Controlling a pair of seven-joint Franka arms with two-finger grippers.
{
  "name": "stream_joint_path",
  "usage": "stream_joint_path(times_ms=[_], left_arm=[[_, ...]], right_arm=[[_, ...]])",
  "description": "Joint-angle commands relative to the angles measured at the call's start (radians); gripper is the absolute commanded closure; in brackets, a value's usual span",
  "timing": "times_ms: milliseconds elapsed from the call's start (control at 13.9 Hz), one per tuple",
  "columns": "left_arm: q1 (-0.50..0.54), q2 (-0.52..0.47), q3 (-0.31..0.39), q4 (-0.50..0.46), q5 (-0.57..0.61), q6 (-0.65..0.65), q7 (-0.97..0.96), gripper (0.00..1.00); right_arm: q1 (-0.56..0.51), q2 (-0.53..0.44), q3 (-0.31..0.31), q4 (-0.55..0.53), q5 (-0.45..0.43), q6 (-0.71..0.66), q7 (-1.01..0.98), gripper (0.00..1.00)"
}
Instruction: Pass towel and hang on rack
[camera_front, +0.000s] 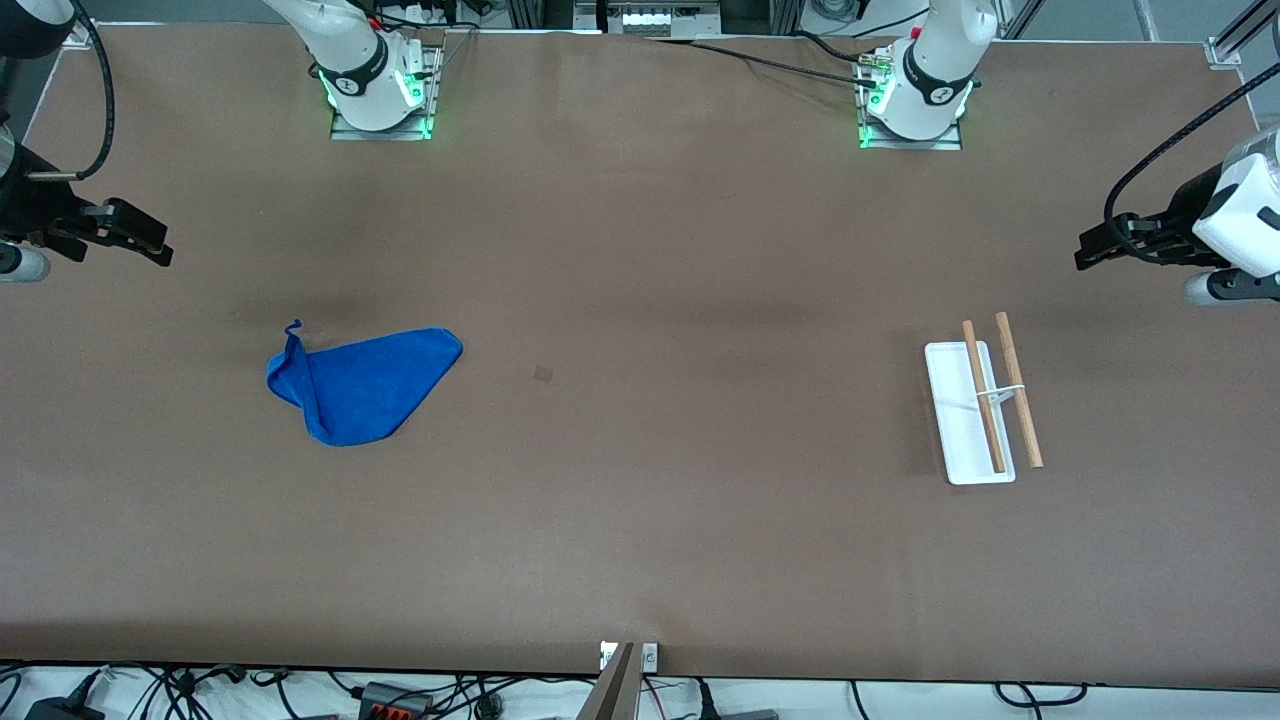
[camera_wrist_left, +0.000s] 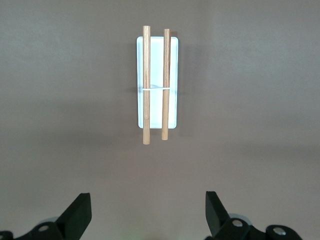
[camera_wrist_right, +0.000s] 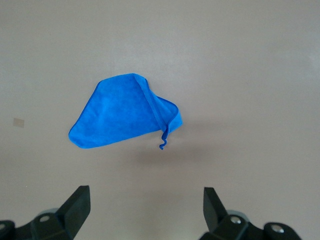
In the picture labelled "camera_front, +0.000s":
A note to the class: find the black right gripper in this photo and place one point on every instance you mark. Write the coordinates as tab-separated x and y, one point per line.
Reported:
30	212

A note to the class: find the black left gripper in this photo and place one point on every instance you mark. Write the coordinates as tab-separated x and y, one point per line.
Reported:
1184	212

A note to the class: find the blue microfibre towel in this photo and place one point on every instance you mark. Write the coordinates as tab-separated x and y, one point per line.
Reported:
370	390

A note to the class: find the white rack with wooden bars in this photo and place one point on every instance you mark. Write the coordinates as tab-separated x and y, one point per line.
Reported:
960	440

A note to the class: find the black power adapter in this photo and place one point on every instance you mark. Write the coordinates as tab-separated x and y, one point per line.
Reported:
60	711

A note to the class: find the white electrical box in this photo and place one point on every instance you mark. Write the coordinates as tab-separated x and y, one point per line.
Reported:
650	20

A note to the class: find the black orange power strip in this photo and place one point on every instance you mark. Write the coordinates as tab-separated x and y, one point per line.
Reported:
395	702

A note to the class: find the black floor plug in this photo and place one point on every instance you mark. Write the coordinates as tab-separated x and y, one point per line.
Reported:
740	715

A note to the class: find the metal table corner bracket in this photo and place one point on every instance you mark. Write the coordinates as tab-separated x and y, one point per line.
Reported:
1222	52
78	38

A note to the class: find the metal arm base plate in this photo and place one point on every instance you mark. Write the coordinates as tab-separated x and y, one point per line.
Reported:
385	133
915	144

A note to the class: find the aluminium frame strut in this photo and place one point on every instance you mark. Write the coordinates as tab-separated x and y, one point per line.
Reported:
1250	25

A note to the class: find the small metal edge bracket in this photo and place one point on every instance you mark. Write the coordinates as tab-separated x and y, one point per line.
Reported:
650	657

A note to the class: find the grey brown camera pole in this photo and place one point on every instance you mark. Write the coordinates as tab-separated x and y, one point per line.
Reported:
612	695

